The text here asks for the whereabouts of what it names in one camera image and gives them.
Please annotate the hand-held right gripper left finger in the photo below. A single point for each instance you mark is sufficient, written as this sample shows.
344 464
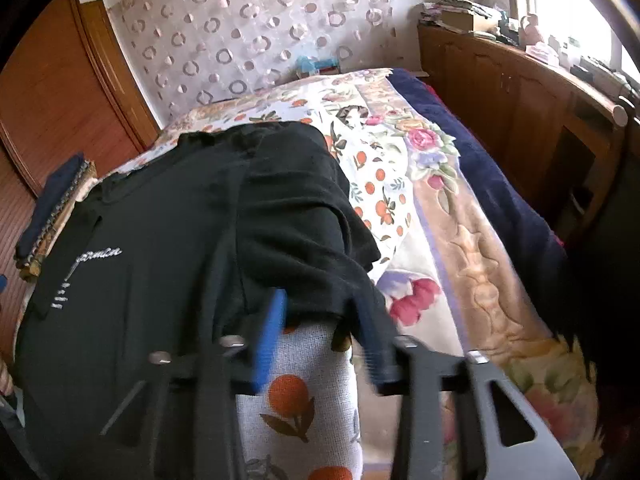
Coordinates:
270 340

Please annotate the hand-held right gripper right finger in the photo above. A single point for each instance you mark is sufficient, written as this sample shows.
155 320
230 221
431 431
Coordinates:
374 360

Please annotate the black t-shirt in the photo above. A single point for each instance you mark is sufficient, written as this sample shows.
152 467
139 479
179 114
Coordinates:
175 240

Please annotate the stack of folded clothes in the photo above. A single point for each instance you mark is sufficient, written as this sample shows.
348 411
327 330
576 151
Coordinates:
62 220

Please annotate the orange-print white bed sheet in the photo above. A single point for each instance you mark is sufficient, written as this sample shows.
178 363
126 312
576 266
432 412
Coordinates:
300 420

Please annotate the floral beige blanket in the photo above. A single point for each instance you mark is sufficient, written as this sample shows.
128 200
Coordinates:
475 260

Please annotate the navy blue blanket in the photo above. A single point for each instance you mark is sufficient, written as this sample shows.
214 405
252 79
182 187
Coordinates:
490 160

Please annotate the dark cloth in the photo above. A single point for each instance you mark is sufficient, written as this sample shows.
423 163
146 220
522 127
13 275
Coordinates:
610 260

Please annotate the navy folded cloth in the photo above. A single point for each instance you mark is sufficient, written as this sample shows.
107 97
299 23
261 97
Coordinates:
50 200

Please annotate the teal plastic toy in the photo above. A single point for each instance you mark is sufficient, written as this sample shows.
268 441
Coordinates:
310 65

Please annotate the brown wooden cabinet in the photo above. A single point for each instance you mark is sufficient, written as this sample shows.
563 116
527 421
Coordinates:
500 90

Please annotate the brown wooden wardrobe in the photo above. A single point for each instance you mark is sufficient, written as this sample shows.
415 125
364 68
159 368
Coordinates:
50 85

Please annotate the stack of books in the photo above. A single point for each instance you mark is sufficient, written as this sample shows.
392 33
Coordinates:
460 15

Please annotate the pink figurine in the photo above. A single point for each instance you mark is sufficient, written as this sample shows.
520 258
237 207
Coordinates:
530 30

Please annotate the bright window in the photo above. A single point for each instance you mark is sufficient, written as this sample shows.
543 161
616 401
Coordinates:
565 0

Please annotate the circle-patterned wall cloth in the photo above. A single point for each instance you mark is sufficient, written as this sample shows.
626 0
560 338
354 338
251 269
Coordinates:
250 20

